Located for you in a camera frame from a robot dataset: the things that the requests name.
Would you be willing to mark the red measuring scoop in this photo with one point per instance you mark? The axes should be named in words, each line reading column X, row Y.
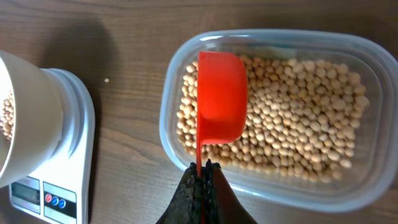
column 222, row 97

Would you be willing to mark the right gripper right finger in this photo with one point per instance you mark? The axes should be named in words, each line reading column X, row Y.
column 221, row 205

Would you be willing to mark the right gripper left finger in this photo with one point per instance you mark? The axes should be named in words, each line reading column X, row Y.
column 185, row 205

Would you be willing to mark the soybeans in bowl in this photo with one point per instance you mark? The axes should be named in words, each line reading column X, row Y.
column 7, row 116

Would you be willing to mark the soybeans pile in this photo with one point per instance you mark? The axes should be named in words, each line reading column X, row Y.
column 301, row 119

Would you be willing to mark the clear plastic container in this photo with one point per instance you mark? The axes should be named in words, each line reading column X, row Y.
column 375, row 159

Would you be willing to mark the white kitchen scale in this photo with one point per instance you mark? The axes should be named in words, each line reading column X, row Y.
column 58, row 190

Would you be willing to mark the white bowl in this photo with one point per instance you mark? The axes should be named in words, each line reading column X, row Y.
column 38, row 117

